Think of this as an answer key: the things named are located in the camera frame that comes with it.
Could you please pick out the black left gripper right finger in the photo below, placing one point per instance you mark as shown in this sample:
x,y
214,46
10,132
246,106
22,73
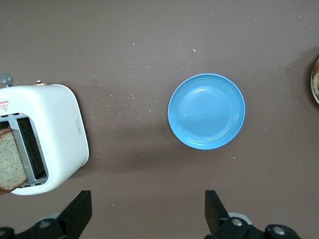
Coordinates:
x,y
215,216

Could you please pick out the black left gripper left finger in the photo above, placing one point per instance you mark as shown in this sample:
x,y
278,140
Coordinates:
x,y
73,216

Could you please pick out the brown bread slice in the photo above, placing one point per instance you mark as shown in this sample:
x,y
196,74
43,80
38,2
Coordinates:
x,y
10,159

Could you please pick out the blue plate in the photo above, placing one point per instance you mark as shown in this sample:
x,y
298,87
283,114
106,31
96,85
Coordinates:
x,y
207,112

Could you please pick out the beige plate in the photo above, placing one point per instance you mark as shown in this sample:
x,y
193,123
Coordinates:
x,y
311,82

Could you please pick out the white toaster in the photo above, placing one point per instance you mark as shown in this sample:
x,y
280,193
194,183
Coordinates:
x,y
57,119

